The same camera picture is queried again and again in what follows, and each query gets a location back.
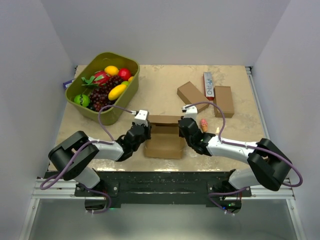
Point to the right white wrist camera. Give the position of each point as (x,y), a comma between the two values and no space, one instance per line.
(190,111)

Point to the red toy apple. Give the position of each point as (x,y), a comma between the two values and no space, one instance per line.
(124,73)

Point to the purple toy grapes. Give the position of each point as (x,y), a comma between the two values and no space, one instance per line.
(113,81)

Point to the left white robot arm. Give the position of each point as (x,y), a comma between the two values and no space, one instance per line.
(72,157)

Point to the closed brown box middle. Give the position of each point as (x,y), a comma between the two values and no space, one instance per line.
(190,94)

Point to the yellow toy mango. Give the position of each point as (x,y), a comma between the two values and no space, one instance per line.
(116,92)

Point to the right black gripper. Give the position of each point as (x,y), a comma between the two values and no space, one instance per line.
(180,134)

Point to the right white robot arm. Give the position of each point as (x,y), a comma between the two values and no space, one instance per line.
(267,164)

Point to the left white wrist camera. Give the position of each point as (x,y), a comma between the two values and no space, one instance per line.
(141,118)

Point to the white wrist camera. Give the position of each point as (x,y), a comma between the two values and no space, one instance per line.
(190,111)
(141,118)

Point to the green plastic basket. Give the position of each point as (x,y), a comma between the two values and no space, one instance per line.
(82,84)

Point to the blue white packet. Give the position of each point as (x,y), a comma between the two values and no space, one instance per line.
(66,84)

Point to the dark red toy grapes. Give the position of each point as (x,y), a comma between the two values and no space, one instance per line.
(99,98)

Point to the closed brown box right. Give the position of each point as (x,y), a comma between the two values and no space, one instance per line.
(224,100)

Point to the yellow toy lemon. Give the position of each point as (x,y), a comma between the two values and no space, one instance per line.
(111,70)

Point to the pink toy ice cream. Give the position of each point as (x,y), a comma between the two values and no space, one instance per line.
(204,125)

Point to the brown cardboard box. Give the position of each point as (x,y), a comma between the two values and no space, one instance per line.
(165,142)

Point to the closed brown box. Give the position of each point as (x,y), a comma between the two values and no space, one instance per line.
(190,94)
(224,100)

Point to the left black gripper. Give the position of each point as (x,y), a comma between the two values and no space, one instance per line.
(147,129)

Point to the green toy watermelon ball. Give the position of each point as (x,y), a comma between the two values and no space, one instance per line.
(82,100)

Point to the pink toy dragon fruit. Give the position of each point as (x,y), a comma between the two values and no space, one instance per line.
(100,78)

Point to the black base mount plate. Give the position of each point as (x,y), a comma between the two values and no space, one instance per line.
(162,188)

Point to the toothpaste box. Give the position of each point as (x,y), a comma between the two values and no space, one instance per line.
(208,86)

